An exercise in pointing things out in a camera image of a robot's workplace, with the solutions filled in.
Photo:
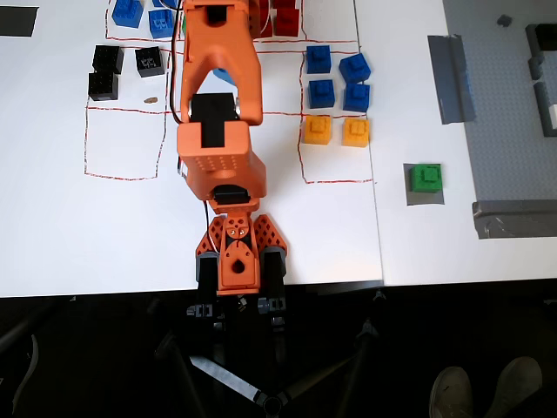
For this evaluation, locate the grey square tape marker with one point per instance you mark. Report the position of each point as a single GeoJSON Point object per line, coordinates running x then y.
{"type": "Point", "coordinates": [424, 199]}

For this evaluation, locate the wrinkled grey tape strip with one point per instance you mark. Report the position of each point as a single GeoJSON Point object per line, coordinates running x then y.
{"type": "Point", "coordinates": [515, 220]}

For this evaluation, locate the black tape patch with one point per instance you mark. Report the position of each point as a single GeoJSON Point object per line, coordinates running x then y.
{"type": "Point", "coordinates": [17, 21]}

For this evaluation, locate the blue toy brick block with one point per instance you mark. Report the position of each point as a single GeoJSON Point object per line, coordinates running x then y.
{"type": "Point", "coordinates": [164, 2]}
{"type": "Point", "coordinates": [161, 24]}
{"type": "Point", "coordinates": [322, 94]}
{"type": "Point", "coordinates": [357, 97]}
{"type": "Point", "coordinates": [356, 67]}
{"type": "Point", "coordinates": [127, 14]}
{"type": "Point", "coordinates": [318, 59]}

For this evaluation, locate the black table clamp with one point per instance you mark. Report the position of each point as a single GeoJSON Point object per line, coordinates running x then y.
{"type": "Point", "coordinates": [207, 272]}
{"type": "Point", "coordinates": [274, 270]}

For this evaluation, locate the black toy brick block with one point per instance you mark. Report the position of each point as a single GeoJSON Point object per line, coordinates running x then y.
{"type": "Point", "coordinates": [103, 86]}
{"type": "Point", "coordinates": [107, 58]}
{"type": "Point", "coordinates": [149, 62]}

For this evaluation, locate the grey brick frame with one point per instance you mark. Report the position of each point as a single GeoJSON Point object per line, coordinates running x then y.
{"type": "Point", "coordinates": [532, 39]}

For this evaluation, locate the yellow toy brick block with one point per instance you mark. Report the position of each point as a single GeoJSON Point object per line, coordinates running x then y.
{"type": "Point", "coordinates": [317, 130]}
{"type": "Point", "coordinates": [356, 132]}

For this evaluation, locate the long grey tape strip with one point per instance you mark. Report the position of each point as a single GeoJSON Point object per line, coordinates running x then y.
{"type": "Point", "coordinates": [450, 78]}

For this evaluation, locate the tiny grey brick piece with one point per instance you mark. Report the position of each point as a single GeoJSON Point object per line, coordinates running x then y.
{"type": "Point", "coordinates": [504, 20]}

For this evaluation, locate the grey brick wall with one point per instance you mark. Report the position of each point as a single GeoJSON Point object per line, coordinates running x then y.
{"type": "Point", "coordinates": [542, 109]}

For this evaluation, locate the small grey brick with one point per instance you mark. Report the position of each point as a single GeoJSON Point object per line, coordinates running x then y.
{"type": "Point", "coordinates": [536, 68]}

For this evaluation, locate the grey left shoe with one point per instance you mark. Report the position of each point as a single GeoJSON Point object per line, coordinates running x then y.
{"type": "Point", "coordinates": [451, 394]}

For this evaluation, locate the green toy brick block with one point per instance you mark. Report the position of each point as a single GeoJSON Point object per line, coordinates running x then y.
{"type": "Point", "coordinates": [427, 177]}
{"type": "Point", "coordinates": [183, 24]}

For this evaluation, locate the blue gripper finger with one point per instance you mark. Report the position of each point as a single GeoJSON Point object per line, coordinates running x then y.
{"type": "Point", "coordinates": [225, 75]}

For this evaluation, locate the small brown crumb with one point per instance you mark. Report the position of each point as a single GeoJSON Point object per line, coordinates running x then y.
{"type": "Point", "coordinates": [151, 99]}

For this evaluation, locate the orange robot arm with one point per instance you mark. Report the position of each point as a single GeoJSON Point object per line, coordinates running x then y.
{"type": "Point", "coordinates": [222, 148]}

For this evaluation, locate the grey studded baseplate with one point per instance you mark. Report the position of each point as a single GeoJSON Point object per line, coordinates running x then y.
{"type": "Point", "coordinates": [500, 143]}

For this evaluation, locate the black chair star base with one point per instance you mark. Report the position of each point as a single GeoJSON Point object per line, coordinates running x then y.
{"type": "Point", "coordinates": [226, 379]}

